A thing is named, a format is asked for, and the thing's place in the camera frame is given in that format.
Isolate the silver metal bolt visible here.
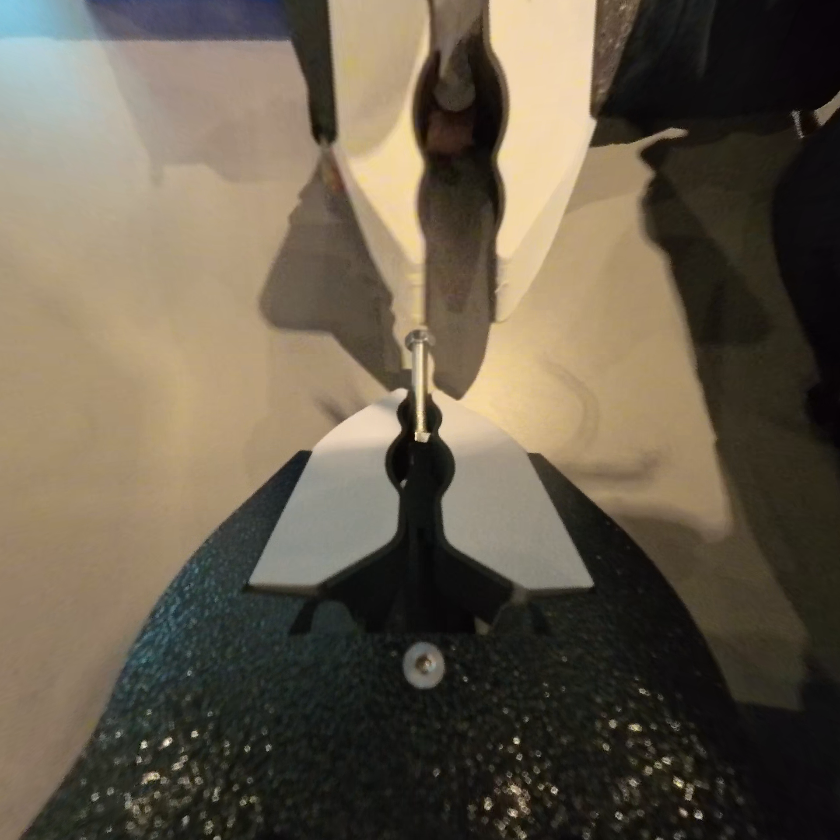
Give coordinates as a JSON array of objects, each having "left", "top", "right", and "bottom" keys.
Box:
[{"left": 408, "top": 346, "right": 434, "bottom": 445}]

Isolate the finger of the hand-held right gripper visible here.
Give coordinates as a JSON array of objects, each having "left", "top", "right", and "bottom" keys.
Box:
[
  {"left": 327, "top": 0, "right": 439, "bottom": 330},
  {"left": 484, "top": 0, "right": 599, "bottom": 324}
]

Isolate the person's dark clothing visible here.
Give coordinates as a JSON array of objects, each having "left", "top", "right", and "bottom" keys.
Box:
[{"left": 780, "top": 128, "right": 840, "bottom": 457}]

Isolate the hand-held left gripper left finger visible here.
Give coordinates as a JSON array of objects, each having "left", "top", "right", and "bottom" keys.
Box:
[{"left": 248, "top": 387, "right": 421, "bottom": 634}]

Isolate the blue box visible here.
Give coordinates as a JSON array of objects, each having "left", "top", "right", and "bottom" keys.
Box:
[{"left": 85, "top": 0, "right": 291, "bottom": 38}]

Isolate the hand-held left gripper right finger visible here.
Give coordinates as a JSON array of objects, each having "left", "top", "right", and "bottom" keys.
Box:
[{"left": 417, "top": 394, "right": 596, "bottom": 634}]

